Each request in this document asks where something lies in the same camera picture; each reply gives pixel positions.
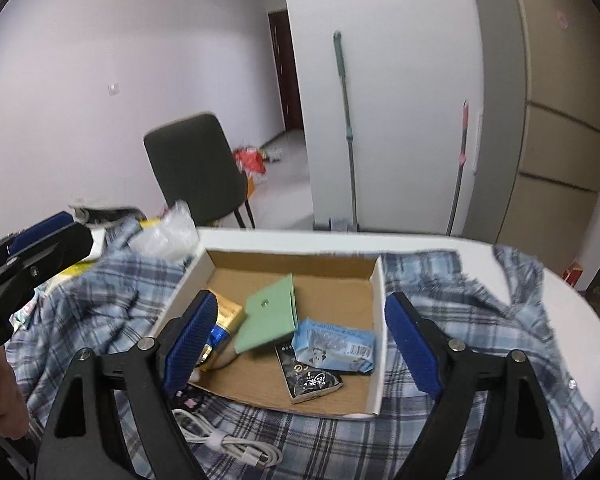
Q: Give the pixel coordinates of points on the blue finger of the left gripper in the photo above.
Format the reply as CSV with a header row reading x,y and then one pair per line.
x,y
20,274
16,242

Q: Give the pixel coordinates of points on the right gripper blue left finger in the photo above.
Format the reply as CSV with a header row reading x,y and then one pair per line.
x,y
83,438

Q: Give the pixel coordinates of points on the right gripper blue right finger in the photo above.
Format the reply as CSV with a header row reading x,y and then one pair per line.
x,y
516,439

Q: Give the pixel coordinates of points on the black hair clip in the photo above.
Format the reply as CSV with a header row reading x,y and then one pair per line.
x,y
188,399

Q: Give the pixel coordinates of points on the white charger with cable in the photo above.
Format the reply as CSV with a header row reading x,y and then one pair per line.
x,y
197,430

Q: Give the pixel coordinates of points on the gold blue cigarette carton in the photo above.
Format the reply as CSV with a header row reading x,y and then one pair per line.
x,y
231,315

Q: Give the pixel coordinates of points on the blue tissue packet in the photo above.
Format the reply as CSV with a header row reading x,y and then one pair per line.
x,y
333,347

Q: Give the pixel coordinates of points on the green snap pouch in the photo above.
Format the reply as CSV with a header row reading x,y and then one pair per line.
x,y
271,316

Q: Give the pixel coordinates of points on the person's left hand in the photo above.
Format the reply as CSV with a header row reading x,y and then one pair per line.
x,y
14,415

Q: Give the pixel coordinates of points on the dark folder on table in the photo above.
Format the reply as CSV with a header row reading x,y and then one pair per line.
x,y
105,216

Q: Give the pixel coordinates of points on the blue plaid shirt cloth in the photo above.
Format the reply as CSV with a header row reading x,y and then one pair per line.
x,y
110,306

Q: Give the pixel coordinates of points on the round wooden coaster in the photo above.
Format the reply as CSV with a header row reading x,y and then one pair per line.
x,y
227,356

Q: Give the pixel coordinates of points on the clear plastic bag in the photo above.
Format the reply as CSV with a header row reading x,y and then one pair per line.
x,y
173,237

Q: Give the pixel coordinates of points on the dark grey chair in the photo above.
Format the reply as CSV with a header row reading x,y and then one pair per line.
x,y
192,162

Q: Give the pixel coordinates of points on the red plastic bag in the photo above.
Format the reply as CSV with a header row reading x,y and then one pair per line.
x,y
249,160

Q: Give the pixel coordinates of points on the dark brown door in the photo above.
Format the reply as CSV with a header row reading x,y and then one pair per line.
x,y
286,70

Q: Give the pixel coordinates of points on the gold refrigerator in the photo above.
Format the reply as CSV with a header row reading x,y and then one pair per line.
x,y
537,177

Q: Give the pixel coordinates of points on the wall light switch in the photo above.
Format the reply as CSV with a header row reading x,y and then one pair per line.
x,y
113,89

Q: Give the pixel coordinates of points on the red broom handle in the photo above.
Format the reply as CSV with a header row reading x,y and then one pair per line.
x,y
461,161

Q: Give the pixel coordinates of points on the grey green mop handle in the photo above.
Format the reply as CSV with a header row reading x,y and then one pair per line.
x,y
342,75

